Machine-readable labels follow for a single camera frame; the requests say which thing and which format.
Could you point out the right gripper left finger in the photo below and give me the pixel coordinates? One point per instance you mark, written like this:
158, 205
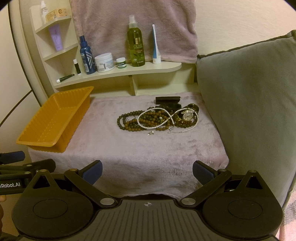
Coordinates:
84, 179

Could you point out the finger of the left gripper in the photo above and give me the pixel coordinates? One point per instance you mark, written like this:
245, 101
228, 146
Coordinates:
12, 157

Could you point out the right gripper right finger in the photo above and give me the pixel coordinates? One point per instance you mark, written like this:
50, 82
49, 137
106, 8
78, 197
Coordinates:
211, 181

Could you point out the orange plastic basket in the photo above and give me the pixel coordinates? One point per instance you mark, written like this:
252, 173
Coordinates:
54, 124

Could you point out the black wrist watch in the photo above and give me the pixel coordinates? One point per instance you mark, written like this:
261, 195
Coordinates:
173, 107

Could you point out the silver crystal watch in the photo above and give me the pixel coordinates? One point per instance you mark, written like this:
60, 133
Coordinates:
187, 115

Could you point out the black rectangular case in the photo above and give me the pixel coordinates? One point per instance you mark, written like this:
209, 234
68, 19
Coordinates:
167, 100

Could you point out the black tube white cap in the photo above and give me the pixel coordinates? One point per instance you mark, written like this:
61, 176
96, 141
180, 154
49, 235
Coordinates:
64, 78

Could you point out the grey cushion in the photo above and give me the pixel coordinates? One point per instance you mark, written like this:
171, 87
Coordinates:
249, 92

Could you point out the black white lip balm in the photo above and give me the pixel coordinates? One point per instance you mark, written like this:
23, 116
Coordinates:
76, 65

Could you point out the white cream jar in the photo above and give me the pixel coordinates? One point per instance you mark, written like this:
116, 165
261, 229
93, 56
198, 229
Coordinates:
104, 62

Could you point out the blue spray bottle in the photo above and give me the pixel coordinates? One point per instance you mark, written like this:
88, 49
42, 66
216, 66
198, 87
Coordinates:
87, 57

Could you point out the small green white jar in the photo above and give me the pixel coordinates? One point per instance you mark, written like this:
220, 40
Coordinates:
121, 62

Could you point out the blue white tube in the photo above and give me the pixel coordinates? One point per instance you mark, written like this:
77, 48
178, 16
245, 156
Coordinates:
156, 56

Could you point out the purple tube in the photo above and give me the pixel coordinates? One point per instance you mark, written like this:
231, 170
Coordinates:
56, 37

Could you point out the cream corner shelf unit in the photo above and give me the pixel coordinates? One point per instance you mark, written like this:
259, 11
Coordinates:
164, 78

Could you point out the clear dropper bottle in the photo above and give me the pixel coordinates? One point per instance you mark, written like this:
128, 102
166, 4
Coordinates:
44, 11

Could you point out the green olive spray bottle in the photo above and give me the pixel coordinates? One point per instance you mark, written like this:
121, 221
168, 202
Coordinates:
135, 43

